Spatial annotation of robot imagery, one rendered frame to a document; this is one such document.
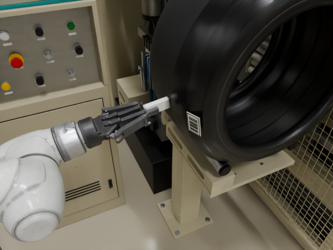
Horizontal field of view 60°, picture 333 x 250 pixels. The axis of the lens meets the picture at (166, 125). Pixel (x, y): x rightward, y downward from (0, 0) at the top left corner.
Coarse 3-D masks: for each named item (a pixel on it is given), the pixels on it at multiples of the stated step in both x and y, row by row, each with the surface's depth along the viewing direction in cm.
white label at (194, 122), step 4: (188, 112) 69; (188, 116) 70; (192, 116) 68; (196, 116) 68; (188, 120) 71; (192, 120) 69; (196, 120) 68; (188, 124) 72; (192, 124) 70; (196, 124) 69; (188, 128) 73; (192, 128) 71; (196, 128) 70; (200, 128) 69; (196, 132) 71; (200, 132) 70
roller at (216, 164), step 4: (208, 160) 96; (212, 160) 94; (216, 160) 93; (212, 164) 94; (216, 164) 92; (220, 164) 91; (224, 164) 91; (228, 164) 92; (216, 168) 92; (220, 168) 91; (224, 168) 90; (228, 168) 91; (220, 172) 91; (224, 172) 91; (228, 172) 92
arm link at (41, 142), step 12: (36, 132) 66; (48, 132) 66; (12, 144) 63; (24, 144) 63; (36, 144) 63; (48, 144) 64; (0, 156) 62; (12, 156) 61; (24, 156) 59; (48, 156) 62; (60, 156) 66
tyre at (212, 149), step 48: (192, 0) 67; (240, 0) 58; (288, 0) 58; (192, 48) 63; (240, 48) 60; (288, 48) 106; (192, 96) 66; (240, 96) 112; (288, 96) 106; (192, 144) 81; (240, 144) 84; (288, 144) 92
